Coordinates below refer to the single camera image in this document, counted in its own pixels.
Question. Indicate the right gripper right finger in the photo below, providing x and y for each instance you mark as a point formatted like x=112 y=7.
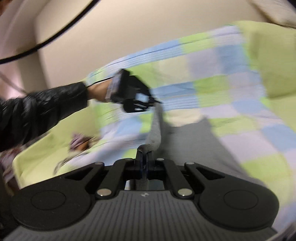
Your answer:
x=163 y=174

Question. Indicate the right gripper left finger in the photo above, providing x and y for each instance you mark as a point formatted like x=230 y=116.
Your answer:
x=116 y=176

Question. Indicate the grey knit trousers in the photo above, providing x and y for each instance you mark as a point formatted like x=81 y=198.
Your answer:
x=193 y=142

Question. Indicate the black jacket left forearm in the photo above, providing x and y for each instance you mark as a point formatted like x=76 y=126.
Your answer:
x=24 y=119

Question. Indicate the person's left hand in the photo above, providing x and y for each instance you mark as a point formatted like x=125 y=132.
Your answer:
x=98 y=91

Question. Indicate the mauve crumpled garment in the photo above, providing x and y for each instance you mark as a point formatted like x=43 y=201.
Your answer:
x=79 y=142

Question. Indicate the plaid patchwork bedsheet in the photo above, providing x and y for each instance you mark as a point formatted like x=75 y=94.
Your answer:
x=241 y=78

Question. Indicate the green sofa cover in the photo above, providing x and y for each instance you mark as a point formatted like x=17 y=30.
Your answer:
x=114 y=135

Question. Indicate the beige pillow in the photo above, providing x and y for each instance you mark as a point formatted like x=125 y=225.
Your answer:
x=277 y=11

